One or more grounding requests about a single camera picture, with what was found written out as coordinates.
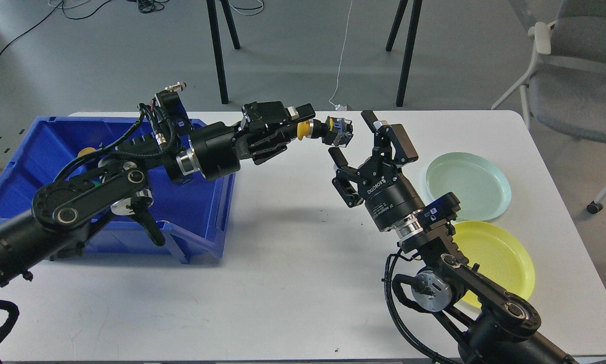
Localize black tripod legs right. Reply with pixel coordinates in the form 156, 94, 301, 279
385, 1, 423, 107

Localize black tripod legs left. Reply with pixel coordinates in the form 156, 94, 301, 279
206, 1, 241, 105

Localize grey office chair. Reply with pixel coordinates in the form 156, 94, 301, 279
491, 0, 606, 214

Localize black cables on floor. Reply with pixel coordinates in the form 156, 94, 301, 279
0, 0, 172, 81

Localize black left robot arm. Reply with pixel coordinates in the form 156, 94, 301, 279
0, 82, 316, 362

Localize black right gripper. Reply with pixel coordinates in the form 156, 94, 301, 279
329, 110, 425, 231

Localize blue plastic bin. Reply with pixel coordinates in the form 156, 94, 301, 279
0, 117, 235, 263

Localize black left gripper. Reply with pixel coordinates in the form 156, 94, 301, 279
188, 101, 316, 180

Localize white cable on floor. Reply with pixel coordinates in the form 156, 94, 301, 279
328, 0, 354, 112

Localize yellow push button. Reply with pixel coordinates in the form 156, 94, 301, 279
297, 117, 353, 148
77, 147, 97, 157

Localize pale green plate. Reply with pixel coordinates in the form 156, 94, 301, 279
425, 152, 511, 221

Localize black tripod legs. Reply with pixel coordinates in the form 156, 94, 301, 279
206, 1, 241, 105
385, 1, 423, 107

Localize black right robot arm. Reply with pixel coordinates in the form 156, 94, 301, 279
321, 110, 575, 363

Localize yellow plate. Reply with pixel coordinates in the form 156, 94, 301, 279
453, 221, 536, 300

